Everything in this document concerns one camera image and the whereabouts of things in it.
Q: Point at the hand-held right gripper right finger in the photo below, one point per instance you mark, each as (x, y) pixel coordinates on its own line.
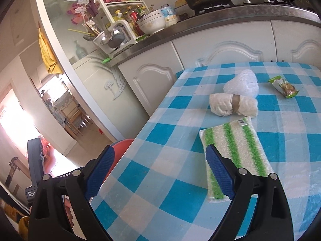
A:
(220, 173)

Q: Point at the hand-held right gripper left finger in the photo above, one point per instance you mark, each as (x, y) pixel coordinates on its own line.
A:
(100, 170)

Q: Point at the green striped cloth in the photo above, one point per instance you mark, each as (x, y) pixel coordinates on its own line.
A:
(233, 145)

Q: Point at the red stool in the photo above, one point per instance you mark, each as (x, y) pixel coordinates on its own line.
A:
(119, 146)

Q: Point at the taped white paper roll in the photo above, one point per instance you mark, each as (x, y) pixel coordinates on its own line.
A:
(225, 104)

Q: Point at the small white foam net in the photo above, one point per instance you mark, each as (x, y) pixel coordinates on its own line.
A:
(242, 84)

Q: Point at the green snack wrapper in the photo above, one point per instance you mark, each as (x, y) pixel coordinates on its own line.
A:
(283, 86)

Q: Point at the person's left hand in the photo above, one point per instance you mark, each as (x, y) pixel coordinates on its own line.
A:
(68, 213)

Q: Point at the wooden chair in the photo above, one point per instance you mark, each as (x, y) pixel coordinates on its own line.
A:
(75, 120)

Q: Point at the blue checkered tablecloth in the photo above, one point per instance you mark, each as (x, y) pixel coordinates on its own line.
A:
(175, 135)

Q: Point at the yellow hanging cloth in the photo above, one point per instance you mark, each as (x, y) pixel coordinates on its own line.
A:
(49, 52)

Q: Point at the green clip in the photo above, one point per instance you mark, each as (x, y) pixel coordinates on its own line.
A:
(106, 60)

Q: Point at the white kitchen cabinet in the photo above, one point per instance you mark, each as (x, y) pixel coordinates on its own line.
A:
(195, 47)

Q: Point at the steel ladle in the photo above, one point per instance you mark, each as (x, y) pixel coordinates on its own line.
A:
(106, 39)

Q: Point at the white kitchen rack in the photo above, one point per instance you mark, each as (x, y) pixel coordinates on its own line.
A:
(125, 34)

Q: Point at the row of condiment bottles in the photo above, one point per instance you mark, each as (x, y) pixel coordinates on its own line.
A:
(133, 17)

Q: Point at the stack of white bowls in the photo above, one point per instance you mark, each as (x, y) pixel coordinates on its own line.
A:
(151, 22)

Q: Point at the blue cartoon print bowls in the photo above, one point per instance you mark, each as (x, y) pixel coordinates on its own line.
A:
(169, 15)

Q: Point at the black gas stove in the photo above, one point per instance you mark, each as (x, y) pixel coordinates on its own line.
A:
(240, 3)

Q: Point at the flower wall sticker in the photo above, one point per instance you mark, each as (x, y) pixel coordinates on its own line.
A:
(77, 2)

